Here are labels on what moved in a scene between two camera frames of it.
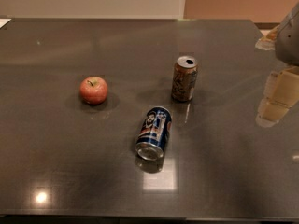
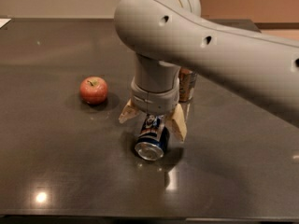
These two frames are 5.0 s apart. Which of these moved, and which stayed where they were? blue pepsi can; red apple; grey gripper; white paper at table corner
Moved: grey gripper
Stayed: blue pepsi can; white paper at table corner; red apple
